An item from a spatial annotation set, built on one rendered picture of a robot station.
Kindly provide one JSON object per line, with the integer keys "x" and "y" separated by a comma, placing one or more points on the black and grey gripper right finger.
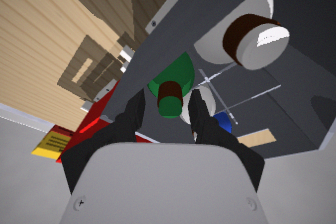
{"x": 207, "y": 128}

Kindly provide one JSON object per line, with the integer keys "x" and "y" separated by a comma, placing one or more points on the green bottle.
{"x": 172, "y": 84}

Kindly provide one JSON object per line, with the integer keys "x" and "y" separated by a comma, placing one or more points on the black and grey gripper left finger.
{"x": 122, "y": 129}

